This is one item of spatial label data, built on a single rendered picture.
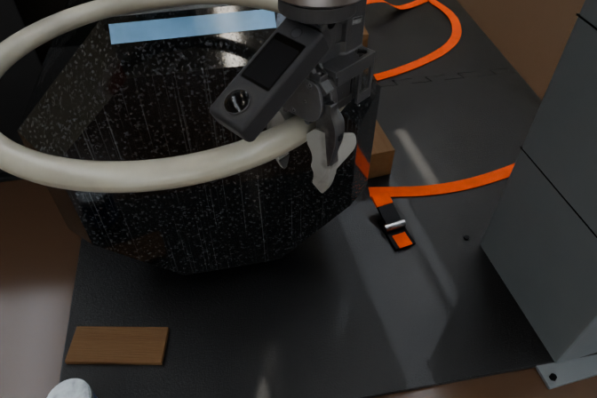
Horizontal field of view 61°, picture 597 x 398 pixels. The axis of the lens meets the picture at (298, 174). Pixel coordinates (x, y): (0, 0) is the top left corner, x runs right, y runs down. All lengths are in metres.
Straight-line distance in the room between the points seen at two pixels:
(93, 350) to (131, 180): 1.04
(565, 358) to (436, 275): 0.38
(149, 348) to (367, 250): 0.68
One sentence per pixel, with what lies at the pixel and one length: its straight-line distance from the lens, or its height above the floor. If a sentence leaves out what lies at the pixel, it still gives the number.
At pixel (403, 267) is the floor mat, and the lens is 1.57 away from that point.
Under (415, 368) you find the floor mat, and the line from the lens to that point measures 1.42.
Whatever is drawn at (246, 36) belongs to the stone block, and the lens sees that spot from 1.01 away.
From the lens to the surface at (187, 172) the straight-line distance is 0.48.
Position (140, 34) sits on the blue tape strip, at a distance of 1.03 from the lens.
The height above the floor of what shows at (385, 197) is 0.07.
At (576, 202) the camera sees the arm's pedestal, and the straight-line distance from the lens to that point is 1.29.
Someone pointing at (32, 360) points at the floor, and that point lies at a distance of 1.58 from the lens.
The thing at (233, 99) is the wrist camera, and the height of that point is 1.03.
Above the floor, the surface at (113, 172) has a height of 0.97.
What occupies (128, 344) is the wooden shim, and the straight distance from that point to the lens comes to 1.47.
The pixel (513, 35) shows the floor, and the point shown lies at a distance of 2.78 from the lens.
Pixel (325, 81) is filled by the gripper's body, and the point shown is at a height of 1.02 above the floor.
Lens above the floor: 1.29
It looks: 46 degrees down
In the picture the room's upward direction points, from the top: straight up
